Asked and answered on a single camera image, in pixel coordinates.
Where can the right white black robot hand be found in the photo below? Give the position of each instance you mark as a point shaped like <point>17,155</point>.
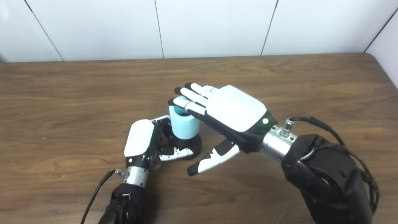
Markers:
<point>236,107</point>

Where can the light blue cup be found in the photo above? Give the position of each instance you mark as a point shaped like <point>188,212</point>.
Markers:
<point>185,127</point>

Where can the black nozzle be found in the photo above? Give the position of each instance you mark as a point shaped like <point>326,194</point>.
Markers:
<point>191,144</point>

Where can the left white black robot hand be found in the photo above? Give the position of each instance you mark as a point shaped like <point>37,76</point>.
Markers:
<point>138,138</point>

